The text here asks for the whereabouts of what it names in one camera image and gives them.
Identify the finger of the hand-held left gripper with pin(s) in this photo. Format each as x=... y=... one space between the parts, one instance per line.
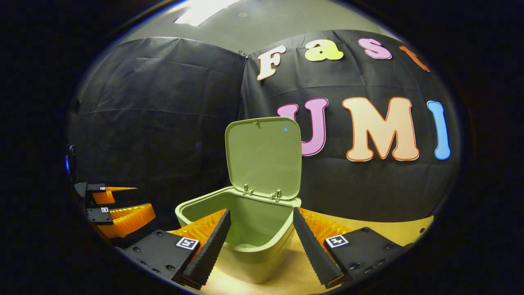
x=131 y=221
x=104 y=196

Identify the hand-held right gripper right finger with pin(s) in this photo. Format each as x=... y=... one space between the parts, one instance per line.
x=311 y=250

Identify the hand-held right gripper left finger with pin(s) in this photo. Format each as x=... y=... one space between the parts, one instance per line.
x=213 y=250

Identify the green desktop garbage bin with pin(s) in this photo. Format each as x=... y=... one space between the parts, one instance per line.
x=262 y=155

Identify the wooden desktop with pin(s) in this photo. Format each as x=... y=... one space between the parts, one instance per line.
x=299 y=270

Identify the black backdrop cloth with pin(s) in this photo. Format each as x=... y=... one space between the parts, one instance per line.
x=163 y=123

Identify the small black clip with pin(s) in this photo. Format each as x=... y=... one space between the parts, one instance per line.
x=242 y=53

